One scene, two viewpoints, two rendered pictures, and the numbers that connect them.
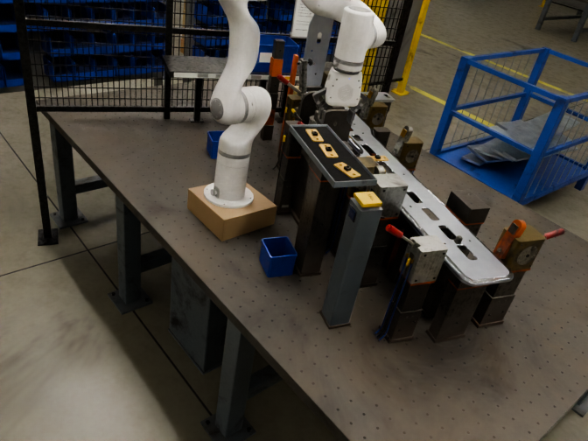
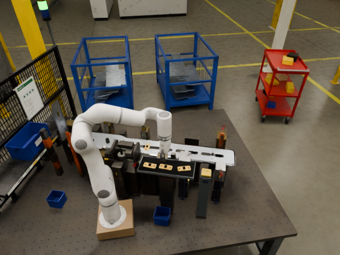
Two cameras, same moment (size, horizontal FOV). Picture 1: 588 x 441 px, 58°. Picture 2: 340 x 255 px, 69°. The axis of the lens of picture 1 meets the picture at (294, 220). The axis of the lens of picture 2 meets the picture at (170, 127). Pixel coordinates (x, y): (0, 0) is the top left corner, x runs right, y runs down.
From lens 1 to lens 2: 1.24 m
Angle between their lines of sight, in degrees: 43
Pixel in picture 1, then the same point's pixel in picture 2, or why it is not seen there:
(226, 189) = (117, 216)
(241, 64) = (101, 167)
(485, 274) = (231, 158)
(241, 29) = (94, 154)
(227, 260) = (149, 238)
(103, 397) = not seen: outside the picture
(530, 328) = not seen: hidden behind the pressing
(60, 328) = not seen: outside the picture
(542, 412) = (259, 176)
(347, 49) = (168, 131)
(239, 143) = (114, 195)
